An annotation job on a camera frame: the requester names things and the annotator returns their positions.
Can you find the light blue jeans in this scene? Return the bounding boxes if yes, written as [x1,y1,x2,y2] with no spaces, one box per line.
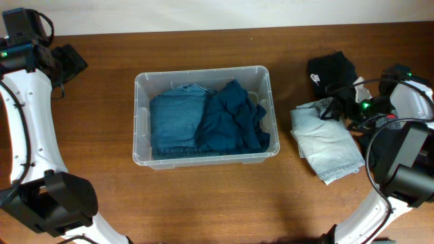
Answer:
[290,98,365,185]

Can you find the clear plastic storage container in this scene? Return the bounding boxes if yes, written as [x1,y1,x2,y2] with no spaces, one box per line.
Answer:
[132,65,280,170]

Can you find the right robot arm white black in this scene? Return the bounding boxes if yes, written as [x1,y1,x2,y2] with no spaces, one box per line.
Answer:
[319,64,433,243]

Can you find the dark blue jeans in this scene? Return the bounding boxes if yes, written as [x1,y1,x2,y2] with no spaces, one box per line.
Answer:
[149,84,220,160]

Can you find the black shirt white logo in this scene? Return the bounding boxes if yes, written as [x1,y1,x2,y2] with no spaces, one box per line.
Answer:
[307,51,358,98]

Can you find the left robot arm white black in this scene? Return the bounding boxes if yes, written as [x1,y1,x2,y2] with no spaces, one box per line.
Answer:
[1,36,130,243]

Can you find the teal blue shirt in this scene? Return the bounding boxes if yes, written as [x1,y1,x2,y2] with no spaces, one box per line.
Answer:
[198,79,271,155]

